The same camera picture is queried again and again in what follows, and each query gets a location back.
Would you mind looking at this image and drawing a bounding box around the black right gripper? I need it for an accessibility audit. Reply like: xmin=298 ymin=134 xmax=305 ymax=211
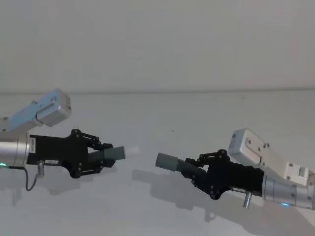
xmin=181 ymin=148 xmax=266 ymax=201

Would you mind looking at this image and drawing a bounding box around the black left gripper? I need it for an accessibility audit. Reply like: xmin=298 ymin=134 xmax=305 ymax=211
xmin=26 ymin=128 xmax=116 ymax=179

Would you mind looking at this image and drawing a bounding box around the grey plug with white tip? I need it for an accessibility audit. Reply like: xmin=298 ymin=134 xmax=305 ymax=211
xmin=88 ymin=145 xmax=141 ymax=165

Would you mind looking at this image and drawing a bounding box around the grey socket with ribbed sleeve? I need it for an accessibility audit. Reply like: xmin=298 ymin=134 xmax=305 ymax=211
xmin=155 ymin=152 xmax=205 ymax=176

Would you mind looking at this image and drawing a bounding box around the white table cloth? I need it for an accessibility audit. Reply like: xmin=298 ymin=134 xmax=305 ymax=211
xmin=0 ymin=92 xmax=315 ymax=236

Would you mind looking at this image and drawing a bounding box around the white curtain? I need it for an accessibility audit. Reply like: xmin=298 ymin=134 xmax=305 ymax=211
xmin=0 ymin=0 xmax=315 ymax=94

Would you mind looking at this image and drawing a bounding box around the thin dark cable silver plug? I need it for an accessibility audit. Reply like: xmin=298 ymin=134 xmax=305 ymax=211
xmin=243 ymin=191 xmax=252 ymax=208
xmin=6 ymin=159 xmax=45 ymax=191

